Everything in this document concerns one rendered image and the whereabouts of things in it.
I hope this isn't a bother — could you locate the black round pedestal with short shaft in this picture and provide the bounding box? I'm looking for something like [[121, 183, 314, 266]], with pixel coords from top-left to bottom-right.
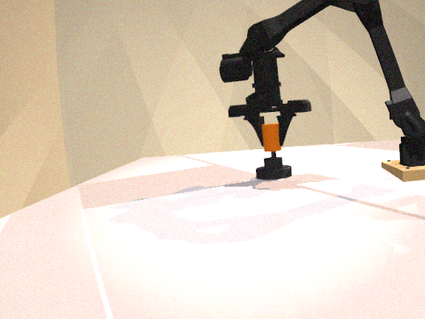
[[256, 151, 292, 180]]

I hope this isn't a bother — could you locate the orange cylinder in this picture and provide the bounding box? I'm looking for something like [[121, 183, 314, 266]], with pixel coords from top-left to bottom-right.
[[262, 124, 282, 151]]

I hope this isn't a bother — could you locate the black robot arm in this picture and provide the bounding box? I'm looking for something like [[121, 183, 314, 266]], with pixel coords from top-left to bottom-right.
[[219, 0, 425, 167]]

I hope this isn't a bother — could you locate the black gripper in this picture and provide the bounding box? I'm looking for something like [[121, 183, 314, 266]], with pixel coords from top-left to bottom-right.
[[228, 77, 312, 146]]

